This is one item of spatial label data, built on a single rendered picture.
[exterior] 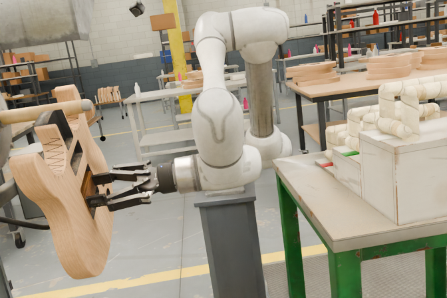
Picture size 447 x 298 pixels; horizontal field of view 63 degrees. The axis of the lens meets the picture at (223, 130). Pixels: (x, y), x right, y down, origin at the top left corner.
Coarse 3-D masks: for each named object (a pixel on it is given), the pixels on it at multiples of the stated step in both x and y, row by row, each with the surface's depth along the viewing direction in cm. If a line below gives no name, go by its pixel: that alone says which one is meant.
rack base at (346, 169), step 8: (336, 152) 100; (336, 160) 101; (344, 160) 96; (352, 160) 91; (336, 168) 102; (344, 168) 97; (352, 168) 92; (360, 168) 87; (336, 176) 103; (344, 176) 97; (352, 176) 92; (360, 176) 88; (344, 184) 98; (352, 184) 93; (360, 184) 89; (360, 192) 89
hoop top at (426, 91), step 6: (420, 84) 72; (426, 84) 71; (432, 84) 71; (438, 84) 71; (444, 84) 71; (402, 90) 72; (408, 90) 71; (414, 90) 71; (420, 90) 71; (426, 90) 71; (432, 90) 71; (438, 90) 71; (444, 90) 71; (420, 96) 71; (426, 96) 71; (432, 96) 71; (438, 96) 72
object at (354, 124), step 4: (348, 116) 97; (352, 116) 96; (356, 116) 96; (348, 120) 97; (352, 120) 96; (356, 120) 96; (348, 124) 98; (352, 124) 97; (356, 124) 96; (360, 124) 97; (348, 128) 98; (352, 128) 97; (356, 128) 97; (360, 128) 97; (352, 132) 97; (356, 132) 97; (352, 136) 97; (356, 136) 97
